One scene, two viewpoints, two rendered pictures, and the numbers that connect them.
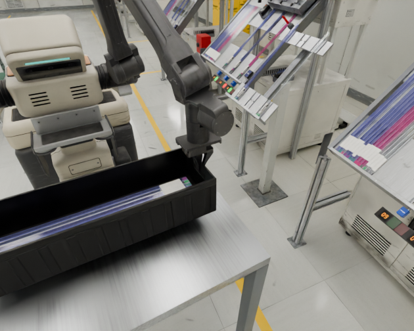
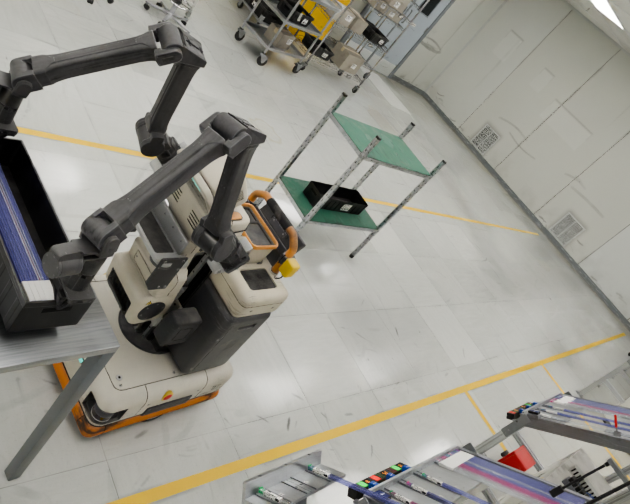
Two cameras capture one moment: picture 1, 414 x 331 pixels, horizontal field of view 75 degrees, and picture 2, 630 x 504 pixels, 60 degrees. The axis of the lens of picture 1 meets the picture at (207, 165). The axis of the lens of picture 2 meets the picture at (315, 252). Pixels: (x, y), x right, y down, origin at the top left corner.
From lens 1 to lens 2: 114 cm
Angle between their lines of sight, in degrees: 45
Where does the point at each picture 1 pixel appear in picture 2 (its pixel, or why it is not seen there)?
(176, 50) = (115, 208)
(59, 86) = (189, 200)
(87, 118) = (173, 238)
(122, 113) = (236, 301)
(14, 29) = not seen: hidden behind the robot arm
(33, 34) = not seen: hidden behind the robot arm
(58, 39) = (210, 175)
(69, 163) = (140, 248)
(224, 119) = (52, 262)
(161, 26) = (136, 192)
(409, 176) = not seen: outside the picture
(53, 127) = (158, 214)
